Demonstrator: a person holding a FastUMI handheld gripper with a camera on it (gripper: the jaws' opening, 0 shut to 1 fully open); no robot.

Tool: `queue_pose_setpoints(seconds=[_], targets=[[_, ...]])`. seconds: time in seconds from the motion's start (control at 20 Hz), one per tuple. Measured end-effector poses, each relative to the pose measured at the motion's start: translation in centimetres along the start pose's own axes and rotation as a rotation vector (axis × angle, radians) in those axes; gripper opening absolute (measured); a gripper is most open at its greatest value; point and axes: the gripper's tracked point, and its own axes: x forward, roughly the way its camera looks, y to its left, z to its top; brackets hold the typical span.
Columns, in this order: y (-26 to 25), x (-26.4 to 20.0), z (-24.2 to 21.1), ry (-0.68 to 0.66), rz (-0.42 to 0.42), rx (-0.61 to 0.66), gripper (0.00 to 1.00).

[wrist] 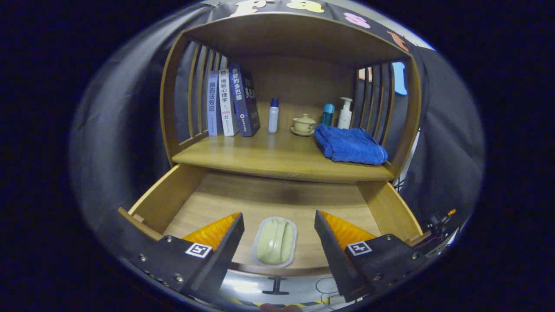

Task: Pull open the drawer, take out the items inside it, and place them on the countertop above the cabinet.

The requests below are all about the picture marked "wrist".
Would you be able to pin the white bottle with blue cap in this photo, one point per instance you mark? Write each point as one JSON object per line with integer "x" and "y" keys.
{"x": 273, "y": 119}

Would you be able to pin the wooden bamboo cabinet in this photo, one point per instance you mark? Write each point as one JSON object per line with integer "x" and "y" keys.
{"x": 295, "y": 39}

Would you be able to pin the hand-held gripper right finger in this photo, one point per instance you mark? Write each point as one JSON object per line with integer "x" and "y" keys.
{"x": 334, "y": 255}

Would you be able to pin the blue folded towel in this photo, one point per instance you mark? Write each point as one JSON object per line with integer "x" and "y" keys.
{"x": 351, "y": 147}

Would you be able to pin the green brush with white base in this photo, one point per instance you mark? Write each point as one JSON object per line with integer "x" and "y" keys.
{"x": 273, "y": 242}

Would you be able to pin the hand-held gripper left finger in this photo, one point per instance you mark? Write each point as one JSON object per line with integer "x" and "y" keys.
{"x": 221, "y": 260}

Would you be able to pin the white pump bottle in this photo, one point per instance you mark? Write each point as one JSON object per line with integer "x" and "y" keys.
{"x": 344, "y": 117}

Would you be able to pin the light blue book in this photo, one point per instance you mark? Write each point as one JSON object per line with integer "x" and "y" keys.
{"x": 213, "y": 104}

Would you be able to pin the teal bottle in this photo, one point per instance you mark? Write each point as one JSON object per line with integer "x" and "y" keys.
{"x": 328, "y": 117}

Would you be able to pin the wooden countertop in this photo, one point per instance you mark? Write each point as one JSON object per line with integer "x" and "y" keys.
{"x": 277, "y": 156}

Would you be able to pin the beige lidded teacup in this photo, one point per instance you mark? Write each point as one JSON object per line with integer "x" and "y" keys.
{"x": 304, "y": 125}

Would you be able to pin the dark blue book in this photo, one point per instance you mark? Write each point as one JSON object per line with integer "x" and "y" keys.
{"x": 243, "y": 108}

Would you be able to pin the black backdrop cloth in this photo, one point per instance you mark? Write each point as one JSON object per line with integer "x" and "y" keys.
{"x": 121, "y": 130}

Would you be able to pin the white book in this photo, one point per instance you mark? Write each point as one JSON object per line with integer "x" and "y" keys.
{"x": 225, "y": 104}

